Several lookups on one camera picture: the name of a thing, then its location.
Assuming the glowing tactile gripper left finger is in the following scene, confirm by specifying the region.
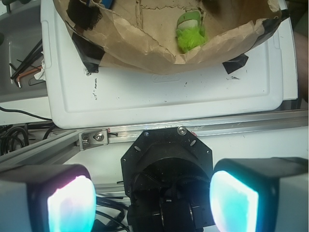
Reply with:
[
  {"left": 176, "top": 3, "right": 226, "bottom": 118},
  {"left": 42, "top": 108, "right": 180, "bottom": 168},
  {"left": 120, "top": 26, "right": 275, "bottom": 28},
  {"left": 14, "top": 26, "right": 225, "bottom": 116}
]
[{"left": 0, "top": 164, "right": 96, "bottom": 232}]

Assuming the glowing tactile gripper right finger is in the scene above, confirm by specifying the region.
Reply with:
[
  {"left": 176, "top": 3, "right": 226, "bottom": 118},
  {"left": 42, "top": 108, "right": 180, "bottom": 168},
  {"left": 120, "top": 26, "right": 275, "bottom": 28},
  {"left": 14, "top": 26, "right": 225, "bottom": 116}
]
[{"left": 210, "top": 157, "right": 309, "bottom": 232}]

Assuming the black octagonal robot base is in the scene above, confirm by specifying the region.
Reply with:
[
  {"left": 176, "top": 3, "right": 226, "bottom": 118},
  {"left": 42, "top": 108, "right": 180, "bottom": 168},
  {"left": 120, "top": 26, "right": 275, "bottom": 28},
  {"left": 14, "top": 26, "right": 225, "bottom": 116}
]
[{"left": 121, "top": 131, "right": 214, "bottom": 232}]

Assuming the green plush animal toy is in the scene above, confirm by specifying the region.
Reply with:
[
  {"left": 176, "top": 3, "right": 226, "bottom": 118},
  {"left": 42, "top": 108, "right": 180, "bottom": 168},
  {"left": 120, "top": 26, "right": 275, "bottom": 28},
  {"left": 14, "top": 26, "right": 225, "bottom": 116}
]
[{"left": 176, "top": 11, "right": 208, "bottom": 53}]

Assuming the white plastic tray lid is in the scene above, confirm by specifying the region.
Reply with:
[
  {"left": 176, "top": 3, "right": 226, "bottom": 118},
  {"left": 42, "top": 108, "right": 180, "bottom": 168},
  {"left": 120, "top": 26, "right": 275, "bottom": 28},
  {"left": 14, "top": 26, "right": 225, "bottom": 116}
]
[{"left": 41, "top": 0, "right": 297, "bottom": 129}]

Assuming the grey storage bin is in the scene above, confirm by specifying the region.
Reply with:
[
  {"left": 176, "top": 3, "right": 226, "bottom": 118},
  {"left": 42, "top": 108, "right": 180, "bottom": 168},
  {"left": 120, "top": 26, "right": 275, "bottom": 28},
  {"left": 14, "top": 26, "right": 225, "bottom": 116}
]
[{"left": 0, "top": 0, "right": 47, "bottom": 102}]

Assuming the brown paper bag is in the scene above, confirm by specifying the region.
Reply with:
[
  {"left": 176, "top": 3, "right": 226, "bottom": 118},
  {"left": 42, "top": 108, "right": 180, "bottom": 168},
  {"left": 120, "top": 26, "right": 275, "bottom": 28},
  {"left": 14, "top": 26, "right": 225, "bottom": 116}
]
[{"left": 54, "top": 0, "right": 289, "bottom": 75}]

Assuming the aluminium extrusion rail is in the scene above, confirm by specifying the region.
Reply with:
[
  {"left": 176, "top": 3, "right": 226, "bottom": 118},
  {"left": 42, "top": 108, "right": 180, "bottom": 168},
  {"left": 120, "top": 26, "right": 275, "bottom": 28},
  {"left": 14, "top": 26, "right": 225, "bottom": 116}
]
[{"left": 0, "top": 109, "right": 309, "bottom": 166}]

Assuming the black cables bundle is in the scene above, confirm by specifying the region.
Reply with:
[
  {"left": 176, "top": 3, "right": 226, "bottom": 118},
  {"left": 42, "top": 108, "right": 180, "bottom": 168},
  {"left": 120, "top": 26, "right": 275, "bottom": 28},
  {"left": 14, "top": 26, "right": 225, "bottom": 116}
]
[{"left": 0, "top": 106, "right": 58, "bottom": 158}]

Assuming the orange handled hex key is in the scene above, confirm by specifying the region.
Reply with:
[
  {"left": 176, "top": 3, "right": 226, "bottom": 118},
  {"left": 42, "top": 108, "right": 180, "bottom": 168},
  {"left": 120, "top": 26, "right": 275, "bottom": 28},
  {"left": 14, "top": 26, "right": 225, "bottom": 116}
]
[{"left": 11, "top": 65, "right": 42, "bottom": 88}]

